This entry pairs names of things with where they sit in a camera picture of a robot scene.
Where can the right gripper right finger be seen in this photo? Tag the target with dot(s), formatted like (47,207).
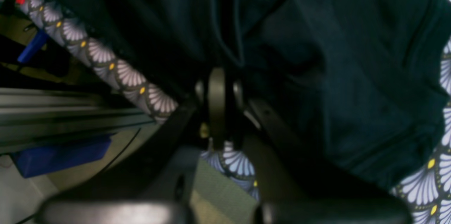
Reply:
(299,186)

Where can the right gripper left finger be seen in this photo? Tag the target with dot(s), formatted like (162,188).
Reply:
(152,185)

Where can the fan patterned tablecloth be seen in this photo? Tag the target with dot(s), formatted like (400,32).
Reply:
(426,192)

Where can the dark grey T-shirt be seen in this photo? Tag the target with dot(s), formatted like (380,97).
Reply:
(358,79)

